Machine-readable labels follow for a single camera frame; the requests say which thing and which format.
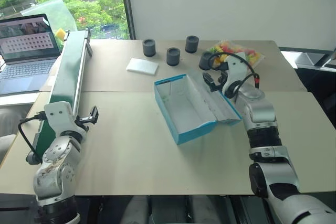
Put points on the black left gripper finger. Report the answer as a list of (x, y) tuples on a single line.
[(84, 118), (94, 115)]

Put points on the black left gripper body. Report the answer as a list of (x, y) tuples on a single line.
[(82, 126)]

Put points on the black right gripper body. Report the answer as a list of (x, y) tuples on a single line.
[(218, 83)]

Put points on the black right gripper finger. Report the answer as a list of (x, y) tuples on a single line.
[(224, 67), (208, 79)]

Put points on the blue cardboard box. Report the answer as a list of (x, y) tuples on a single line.
[(189, 108)]

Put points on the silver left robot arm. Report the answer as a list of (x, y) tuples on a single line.
[(52, 174)]

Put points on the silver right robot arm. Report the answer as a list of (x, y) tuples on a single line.
[(258, 108)]

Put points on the green conveyor belt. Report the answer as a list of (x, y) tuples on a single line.
[(68, 72)]

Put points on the dark grey cylinder cup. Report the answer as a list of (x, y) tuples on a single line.
[(173, 57), (191, 44), (204, 62), (149, 48)]

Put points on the clear bag of colourful toys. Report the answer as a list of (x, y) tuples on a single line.
[(242, 50)]

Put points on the white foam pad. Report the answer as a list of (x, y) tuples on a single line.
[(143, 66)]

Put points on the grey open laptop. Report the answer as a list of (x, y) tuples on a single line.
[(23, 72)]

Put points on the grey side desk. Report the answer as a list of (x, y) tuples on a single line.
[(302, 57)]

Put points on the yellow toy block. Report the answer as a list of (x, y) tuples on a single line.
[(60, 34)]

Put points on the green translucent plastic sheet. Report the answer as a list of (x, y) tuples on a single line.
[(57, 14)]

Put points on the black metal bar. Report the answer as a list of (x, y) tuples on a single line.
[(333, 54)]

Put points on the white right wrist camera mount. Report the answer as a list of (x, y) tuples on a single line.
[(237, 69)]

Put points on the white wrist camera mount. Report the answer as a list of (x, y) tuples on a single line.
[(237, 69), (59, 115)]

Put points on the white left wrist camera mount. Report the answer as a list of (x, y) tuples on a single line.
[(59, 115)]

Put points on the black window frame post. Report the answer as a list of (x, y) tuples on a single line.
[(128, 11)]

